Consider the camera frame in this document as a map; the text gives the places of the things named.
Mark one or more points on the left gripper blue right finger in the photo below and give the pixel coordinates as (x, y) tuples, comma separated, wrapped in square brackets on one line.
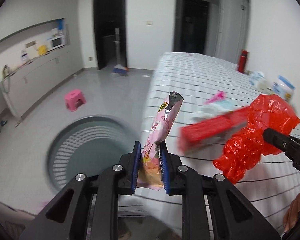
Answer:
[(164, 166)]

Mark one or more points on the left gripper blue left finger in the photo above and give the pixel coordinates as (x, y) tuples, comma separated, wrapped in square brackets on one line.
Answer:
[(136, 163)]

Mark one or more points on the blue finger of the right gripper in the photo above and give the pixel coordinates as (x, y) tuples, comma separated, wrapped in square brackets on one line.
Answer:
[(288, 144)]

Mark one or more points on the pink snack wrapper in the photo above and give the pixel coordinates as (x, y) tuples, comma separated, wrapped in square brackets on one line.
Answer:
[(150, 172)]

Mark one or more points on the red plastic bag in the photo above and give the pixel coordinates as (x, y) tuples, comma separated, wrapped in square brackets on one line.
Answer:
[(244, 149)]

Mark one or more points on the red toothpaste box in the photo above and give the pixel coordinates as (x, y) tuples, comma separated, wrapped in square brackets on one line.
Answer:
[(211, 131)]

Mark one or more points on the white wet wipes pack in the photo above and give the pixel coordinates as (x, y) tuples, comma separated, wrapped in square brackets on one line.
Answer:
[(213, 109)]

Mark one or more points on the pink plastic shuttlecock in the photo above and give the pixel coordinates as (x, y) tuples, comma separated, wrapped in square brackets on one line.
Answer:
[(217, 97)]

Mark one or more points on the grey perforated trash basket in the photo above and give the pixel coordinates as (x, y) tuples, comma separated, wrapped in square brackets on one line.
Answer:
[(88, 145)]

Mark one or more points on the person's right hand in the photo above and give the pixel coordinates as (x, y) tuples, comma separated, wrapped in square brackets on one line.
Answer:
[(291, 216)]

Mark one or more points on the milk powder jar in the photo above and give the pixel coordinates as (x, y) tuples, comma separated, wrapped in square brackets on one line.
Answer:
[(283, 88)]

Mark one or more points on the tissue pack blue white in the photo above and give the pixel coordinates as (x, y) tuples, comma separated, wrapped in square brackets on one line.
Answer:
[(259, 82)]

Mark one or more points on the pink plastic stool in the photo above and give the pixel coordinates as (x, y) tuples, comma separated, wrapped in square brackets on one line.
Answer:
[(74, 99)]

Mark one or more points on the blue broom with dustpan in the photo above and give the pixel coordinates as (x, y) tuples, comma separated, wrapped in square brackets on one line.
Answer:
[(118, 69)]

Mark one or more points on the red thermos bottle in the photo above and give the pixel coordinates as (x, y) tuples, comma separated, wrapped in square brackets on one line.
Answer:
[(242, 61)]

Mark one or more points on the white microwave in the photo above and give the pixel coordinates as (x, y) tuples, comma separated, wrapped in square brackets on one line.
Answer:
[(56, 42)]

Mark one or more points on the yellow box on counter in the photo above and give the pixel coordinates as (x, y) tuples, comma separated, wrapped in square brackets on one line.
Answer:
[(42, 50)]

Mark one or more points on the white bottle on counter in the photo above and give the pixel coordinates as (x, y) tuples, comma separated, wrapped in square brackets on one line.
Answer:
[(24, 56)]

